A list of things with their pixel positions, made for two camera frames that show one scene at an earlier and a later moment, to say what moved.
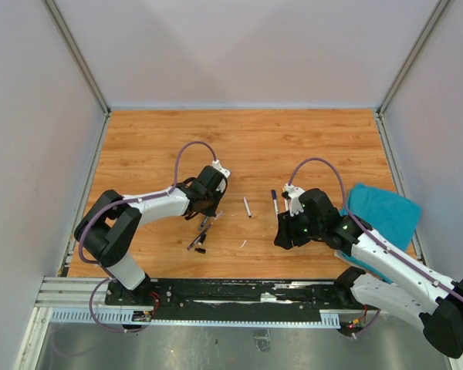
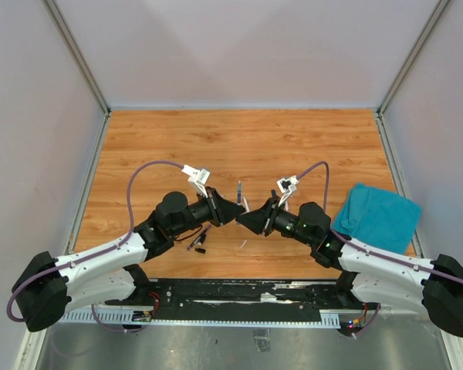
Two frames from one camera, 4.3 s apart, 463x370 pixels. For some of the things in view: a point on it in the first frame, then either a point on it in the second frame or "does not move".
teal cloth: x=393 y=217 does not move
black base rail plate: x=234 y=300 does not move
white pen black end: x=248 y=210 does not move
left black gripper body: x=213 y=202 to x=204 y=210
